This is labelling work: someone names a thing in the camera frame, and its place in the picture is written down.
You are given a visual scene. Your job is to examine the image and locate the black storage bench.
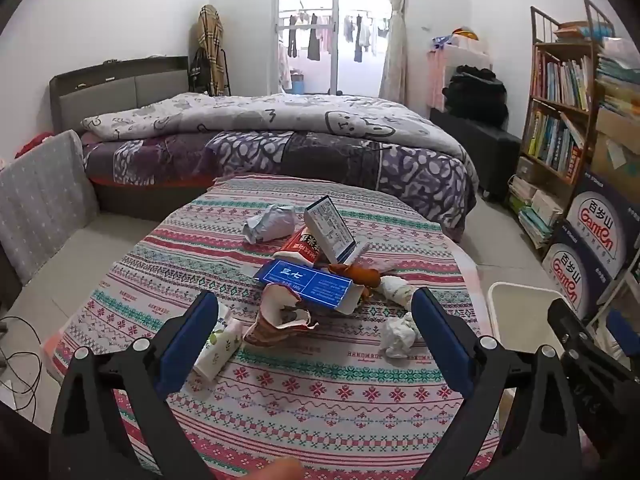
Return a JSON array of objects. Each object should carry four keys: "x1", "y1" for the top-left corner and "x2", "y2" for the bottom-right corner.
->
[{"x1": 430, "y1": 107, "x2": 523, "y2": 201}]

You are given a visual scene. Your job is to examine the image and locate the black floor cables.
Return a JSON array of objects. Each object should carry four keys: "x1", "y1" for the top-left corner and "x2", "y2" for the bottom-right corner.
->
[{"x1": 0, "y1": 315, "x2": 43, "y2": 411}]

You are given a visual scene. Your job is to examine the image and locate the plaid scarf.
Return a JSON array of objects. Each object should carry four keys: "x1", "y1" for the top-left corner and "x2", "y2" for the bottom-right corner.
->
[{"x1": 197, "y1": 5, "x2": 226, "y2": 96}]

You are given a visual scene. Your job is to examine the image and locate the pink covered cabinet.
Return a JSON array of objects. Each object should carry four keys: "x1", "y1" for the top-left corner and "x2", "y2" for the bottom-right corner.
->
[{"x1": 426, "y1": 45, "x2": 493, "y2": 111}]

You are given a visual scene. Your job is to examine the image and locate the red snack packet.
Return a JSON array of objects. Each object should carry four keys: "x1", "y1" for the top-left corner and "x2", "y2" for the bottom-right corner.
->
[{"x1": 272, "y1": 227, "x2": 326, "y2": 267}]

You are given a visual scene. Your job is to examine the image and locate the crumpled white tissue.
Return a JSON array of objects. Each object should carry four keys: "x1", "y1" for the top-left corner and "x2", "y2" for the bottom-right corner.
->
[{"x1": 381, "y1": 312, "x2": 420, "y2": 359}]

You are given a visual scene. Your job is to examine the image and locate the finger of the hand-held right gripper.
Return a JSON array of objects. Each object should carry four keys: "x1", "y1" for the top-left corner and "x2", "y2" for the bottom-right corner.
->
[{"x1": 547, "y1": 299, "x2": 640, "y2": 386}]

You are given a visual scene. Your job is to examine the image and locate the row of thin books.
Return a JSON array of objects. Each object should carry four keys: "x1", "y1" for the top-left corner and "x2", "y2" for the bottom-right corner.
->
[{"x1": 531, "y1": 50, "x2": 591, "y2": 111}]

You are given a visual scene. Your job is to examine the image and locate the black bag pile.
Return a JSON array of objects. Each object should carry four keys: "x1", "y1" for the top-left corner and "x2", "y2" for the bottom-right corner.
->
[{"x1": 442, "y1": 65, "x2": 510, "y2": 123}]

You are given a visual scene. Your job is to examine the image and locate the row of thick books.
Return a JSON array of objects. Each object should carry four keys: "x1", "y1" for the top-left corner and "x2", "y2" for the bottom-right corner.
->
[{"x1": 525, "y1": 110, "x2": 586, "y2": 183}]

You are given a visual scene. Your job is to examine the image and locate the red cloth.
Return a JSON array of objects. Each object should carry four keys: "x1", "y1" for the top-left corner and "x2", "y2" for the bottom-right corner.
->
[{"x1": 15, "y1": 132, "x2": 53, "y2": 158}]

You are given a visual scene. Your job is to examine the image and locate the black hanging bag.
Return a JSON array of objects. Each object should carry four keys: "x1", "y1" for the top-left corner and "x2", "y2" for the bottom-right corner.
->
[{"x1": 189, "y1": 47, "x2": 211, "y2": 93}]

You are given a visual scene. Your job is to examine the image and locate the torn red paper cup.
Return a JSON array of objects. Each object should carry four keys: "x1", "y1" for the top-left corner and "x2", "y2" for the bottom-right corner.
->
[{"x1": 243, "y1": 282, "x2": 321, "y2": 345}]

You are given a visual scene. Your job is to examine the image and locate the purple patterned blanket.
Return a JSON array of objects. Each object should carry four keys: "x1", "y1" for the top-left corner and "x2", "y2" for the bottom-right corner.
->
[{"x1": 82, "y1": 130, "x2": 478, "y2": 241}]

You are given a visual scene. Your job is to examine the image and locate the white plastic bin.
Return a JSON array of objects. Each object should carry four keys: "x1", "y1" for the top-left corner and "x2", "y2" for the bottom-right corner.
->
[{"x1": 487, "y1": 281, "x2": 576, "y2": 356}]

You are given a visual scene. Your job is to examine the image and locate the crumpled grey paper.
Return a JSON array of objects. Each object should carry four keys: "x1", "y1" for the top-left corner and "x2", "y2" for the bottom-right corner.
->
[{"x1": 242, "y1": 204, "x2": 297, "y2": 245}]

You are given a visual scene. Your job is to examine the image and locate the grey bed headboard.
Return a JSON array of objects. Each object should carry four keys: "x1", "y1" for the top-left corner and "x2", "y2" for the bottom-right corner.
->
[{"x1": 50, "y1": 55, "x2": 193, "y2": 133}]

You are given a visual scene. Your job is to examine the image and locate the printed water carton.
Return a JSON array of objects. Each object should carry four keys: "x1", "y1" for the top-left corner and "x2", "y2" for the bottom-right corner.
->
[
  {"x1": 565, "y1": 172, "x2": 640, "y2": 281},
  {"x1": 542, "y1": 220, "x2": 618, "y2": 321}
]

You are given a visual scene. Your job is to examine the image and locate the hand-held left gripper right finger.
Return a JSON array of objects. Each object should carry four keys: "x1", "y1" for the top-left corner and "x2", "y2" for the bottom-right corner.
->
[{"x1": 410, "y1": 287, "x2": 583, "y2": 480}]

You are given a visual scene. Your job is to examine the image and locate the person's left hand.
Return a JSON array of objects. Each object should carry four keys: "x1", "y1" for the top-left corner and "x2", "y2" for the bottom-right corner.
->
[{"x1": 247, "y1": 457, "x2": 305, "y2": 480}]

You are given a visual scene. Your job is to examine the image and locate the white tissue packet green print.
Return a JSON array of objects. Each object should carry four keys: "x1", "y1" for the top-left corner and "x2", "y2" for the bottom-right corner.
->
[{"x1": 192, "y1": 305, "x2": 244, "y2": 381}]

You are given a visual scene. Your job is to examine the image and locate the brown cardboard box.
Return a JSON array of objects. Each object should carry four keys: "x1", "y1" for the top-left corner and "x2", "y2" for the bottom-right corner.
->
[{"x1": 592, "y1": 107, "x2": 640, "y2": 191}]

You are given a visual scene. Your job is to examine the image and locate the grey folded mat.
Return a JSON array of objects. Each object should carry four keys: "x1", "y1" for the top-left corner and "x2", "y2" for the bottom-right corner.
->
[{"x1": 0, "y1": 130, "x2": 100, "y2": 286}]

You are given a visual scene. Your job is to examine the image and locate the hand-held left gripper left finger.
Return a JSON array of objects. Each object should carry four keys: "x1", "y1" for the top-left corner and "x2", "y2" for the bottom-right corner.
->
[{"x1": 50, "y1": 290, "x2": 221, "y2": 480}]

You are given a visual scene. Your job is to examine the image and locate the patterned striped tablecloth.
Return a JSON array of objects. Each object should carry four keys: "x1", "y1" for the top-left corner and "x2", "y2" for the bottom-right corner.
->
[{"x1": 42, "y1": 175, "x2": 501, "y2": 480}]

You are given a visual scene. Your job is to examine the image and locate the beige curtain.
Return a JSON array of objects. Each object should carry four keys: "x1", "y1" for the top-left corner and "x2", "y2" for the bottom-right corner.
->
[{"x1": 379, "y1": 0, "x2": 411, "y2": 106}]

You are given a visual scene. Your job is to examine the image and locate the pile of books and papers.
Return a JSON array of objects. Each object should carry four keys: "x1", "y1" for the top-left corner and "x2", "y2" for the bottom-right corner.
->
[{"x1": 595, "y1": 35, "x2": 640, "y2": 116}]

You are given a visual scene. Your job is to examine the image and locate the wooden bookshelf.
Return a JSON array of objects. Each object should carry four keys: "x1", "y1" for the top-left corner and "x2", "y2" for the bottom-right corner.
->
[{"x1": 510, "y1": 5, "x2": 616, "y2": 221}]

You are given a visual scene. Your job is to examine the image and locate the white and blue carton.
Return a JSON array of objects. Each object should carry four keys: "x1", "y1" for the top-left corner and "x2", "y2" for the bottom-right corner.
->
[{"x1": 303, "y1": 195, "x2": 371, "y2": 265}]

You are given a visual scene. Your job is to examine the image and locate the stack of books on floor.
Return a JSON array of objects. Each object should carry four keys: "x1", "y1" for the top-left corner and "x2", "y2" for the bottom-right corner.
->
[{"x1": 509, "y1": 175, "x2": 566, "y2": 250}]

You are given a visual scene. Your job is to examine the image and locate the rolled white tissue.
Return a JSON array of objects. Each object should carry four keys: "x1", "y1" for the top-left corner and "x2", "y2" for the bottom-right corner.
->
[{"x1": 377, "y1": 277, "x2": 415, "y2": 306}]

